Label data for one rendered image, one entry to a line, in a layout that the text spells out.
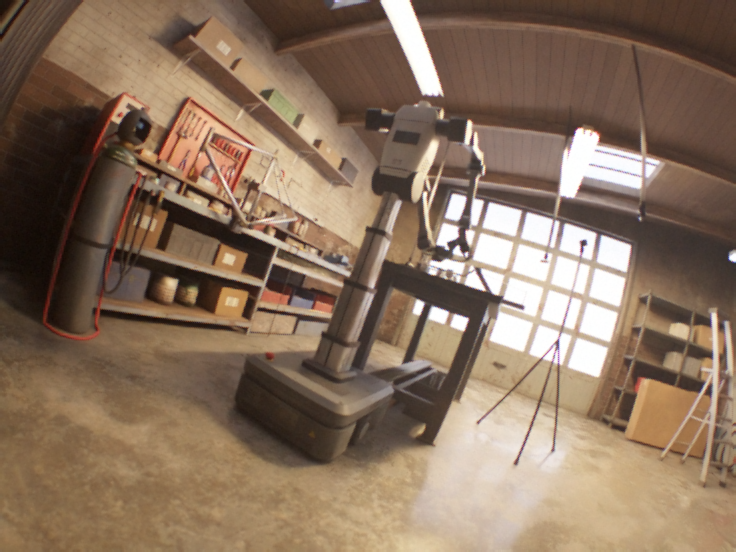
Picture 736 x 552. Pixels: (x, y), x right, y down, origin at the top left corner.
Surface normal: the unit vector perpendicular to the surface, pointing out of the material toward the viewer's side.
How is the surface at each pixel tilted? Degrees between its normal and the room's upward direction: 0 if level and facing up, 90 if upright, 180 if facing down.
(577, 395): 90
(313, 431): 90
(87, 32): 90
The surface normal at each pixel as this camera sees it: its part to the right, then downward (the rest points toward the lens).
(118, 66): 0.86, 0.29
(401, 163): -0.36, -0.18
